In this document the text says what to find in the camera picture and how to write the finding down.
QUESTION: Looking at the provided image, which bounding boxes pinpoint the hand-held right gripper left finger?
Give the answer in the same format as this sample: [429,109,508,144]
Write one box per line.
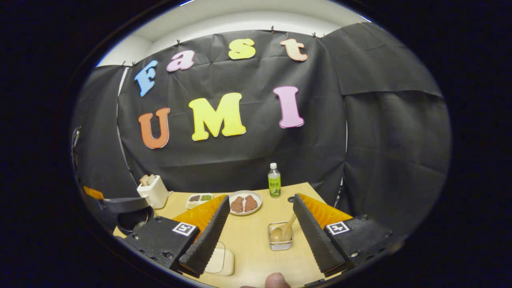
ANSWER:
[120,195,231,277]

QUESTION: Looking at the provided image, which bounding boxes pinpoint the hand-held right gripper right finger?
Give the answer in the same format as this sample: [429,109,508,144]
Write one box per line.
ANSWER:
[293,193,402,277]

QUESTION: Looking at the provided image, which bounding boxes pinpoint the clear box of white rice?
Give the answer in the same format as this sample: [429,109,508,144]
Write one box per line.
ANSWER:
[204,241,235,276]

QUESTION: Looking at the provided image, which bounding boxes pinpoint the metal wire chopstick holder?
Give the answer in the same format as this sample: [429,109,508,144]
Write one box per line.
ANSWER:
[267,221,294,251]

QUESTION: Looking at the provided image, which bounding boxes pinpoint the wooden spoon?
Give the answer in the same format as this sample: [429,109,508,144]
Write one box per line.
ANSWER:
[270,211,297,243]

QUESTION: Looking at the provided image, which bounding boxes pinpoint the black and silver rice cooker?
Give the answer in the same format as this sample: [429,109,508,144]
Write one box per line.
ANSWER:
[100,196,155,236]

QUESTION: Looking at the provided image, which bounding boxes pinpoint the white divided dish of beans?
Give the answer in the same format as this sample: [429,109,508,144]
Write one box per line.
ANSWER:
[186,194,214,209]

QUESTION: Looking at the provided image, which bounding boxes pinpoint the white round plate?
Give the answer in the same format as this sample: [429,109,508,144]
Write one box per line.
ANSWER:
[228,190,263,216]

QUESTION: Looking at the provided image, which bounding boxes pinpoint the white toaster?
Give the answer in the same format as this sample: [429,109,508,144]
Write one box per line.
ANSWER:
[137,175,170,209]

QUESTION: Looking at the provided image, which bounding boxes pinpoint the green tea bottle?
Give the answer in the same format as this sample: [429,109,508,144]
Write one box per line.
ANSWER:
[268,163,282,198]

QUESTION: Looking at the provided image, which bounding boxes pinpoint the black backdrop cloth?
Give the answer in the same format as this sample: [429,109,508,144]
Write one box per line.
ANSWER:
[70,22,452,236]

